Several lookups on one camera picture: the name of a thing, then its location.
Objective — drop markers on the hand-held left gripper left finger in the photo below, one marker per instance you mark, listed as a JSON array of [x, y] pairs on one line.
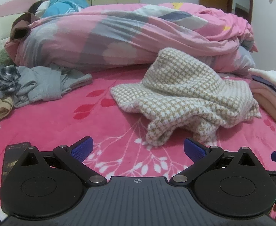
[[82, 149]]

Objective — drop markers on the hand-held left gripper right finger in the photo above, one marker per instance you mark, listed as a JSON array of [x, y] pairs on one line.
[[194, 149]]

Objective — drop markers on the beige white houndstooth knit cardigan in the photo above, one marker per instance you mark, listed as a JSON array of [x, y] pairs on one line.
[[180, 91]]

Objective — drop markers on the dark smartphone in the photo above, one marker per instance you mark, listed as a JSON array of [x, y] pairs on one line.
[[12, 160]]

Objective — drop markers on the grey hoodie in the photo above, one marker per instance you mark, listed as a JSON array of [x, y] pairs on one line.
[[43, 82]]

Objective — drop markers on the navy folded cloth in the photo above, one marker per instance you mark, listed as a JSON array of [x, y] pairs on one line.
[[267, 82]]

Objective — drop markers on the white folded cloth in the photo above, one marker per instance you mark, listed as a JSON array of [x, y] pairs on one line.
[[274, 80]]

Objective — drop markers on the black white plaid shirt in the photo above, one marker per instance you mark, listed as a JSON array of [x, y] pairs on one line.
[[1, 77]]

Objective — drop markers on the pink grey floral quilt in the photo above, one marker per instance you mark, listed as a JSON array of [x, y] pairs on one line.
[[105, 35]]

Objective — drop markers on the blue patterned pillow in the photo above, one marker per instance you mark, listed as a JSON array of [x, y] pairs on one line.
[[62, 4]]

